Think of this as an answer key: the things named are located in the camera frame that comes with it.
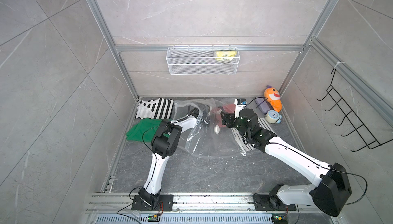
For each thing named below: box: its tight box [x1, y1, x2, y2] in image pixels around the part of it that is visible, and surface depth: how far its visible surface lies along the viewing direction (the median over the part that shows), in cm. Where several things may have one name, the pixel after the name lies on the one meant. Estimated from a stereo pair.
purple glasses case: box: [254, 97, 274, 115], surface depth 113 cm
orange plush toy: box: [264, 84, 283, 113], surface depth 113 cm
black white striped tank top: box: [135, 97, 174, 120], surface depth 113 cm
